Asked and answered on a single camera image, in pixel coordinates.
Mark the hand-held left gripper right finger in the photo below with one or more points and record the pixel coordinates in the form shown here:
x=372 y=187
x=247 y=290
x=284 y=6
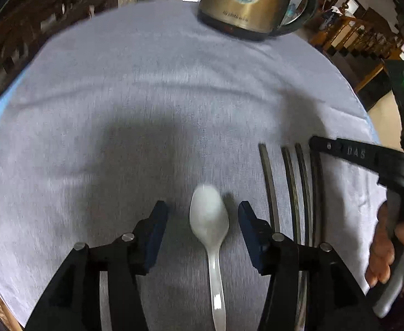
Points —
x=247 y=226

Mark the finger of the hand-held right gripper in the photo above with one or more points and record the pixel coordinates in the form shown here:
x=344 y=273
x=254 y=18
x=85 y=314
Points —
x=355 y=151

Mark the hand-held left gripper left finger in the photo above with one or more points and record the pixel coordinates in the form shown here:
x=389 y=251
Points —
x=157 y=226

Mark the white plastic spoon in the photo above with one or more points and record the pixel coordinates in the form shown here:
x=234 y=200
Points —
x=208 y=213

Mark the dark metal chopstick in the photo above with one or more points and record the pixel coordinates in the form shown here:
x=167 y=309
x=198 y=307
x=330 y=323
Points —
x=305 y=193
x=318 y=196
x=291 y=193
x=269 y=186

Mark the person's right hand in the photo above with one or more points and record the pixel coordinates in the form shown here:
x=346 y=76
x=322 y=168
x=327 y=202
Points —
x=381 y=255

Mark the wooden stair railing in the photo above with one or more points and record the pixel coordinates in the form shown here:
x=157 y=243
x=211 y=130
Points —
x=364 y=38

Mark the grey tablecloth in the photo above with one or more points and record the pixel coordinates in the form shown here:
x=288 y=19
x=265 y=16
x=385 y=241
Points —
x=136 y=93

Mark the bronze electric kettle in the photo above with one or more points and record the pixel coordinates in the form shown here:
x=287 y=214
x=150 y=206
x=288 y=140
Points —
x=243 y=3

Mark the carved wooden sideboard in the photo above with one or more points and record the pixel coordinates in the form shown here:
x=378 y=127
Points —
x=26 y=17

